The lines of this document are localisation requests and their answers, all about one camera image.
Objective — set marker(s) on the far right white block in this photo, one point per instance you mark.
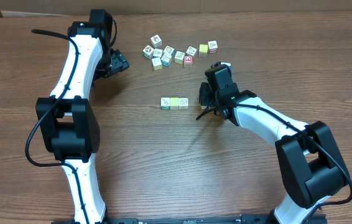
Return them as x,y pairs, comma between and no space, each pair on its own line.
212,47

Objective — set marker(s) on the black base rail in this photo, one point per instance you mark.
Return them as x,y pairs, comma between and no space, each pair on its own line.
188,221

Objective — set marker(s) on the letter L wooden block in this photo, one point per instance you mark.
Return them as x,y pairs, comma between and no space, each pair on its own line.
174,103

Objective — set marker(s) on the cardboard panel at back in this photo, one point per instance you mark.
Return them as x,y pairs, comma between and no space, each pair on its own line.
83,7

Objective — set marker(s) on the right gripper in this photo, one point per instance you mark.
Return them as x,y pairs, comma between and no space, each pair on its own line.
206,91

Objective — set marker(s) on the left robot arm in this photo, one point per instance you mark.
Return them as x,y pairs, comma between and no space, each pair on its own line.
67,122

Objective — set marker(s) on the ice cream wooden block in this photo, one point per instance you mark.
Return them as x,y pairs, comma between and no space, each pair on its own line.
158,53

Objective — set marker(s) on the top red picture block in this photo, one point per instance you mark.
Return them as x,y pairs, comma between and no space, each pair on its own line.
156,41

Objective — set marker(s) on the white tilted picture block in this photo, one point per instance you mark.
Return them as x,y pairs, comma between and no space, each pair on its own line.
191,51

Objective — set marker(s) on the white wooden block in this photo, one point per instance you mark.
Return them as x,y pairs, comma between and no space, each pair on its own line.
183,103

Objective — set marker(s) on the green sided wooden block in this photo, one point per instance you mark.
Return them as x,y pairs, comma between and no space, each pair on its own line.
165,103

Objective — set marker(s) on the yellow top wooden block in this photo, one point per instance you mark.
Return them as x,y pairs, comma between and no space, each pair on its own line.
203,50

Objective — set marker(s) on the sailboat blue wooden block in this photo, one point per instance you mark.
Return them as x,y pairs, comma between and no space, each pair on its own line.
166,59

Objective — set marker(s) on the blue sided picture block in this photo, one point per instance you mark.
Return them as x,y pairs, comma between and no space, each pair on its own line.
169,50

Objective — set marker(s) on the soccer ball wooden block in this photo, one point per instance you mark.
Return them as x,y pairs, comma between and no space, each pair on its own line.
148,52

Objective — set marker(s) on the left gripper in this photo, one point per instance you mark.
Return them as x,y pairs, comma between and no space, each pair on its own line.
119,61

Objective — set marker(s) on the red face wooden block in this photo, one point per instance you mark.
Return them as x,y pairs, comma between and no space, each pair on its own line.
187,61

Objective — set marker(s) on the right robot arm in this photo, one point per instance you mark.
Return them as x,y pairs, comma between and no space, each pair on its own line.
313,171

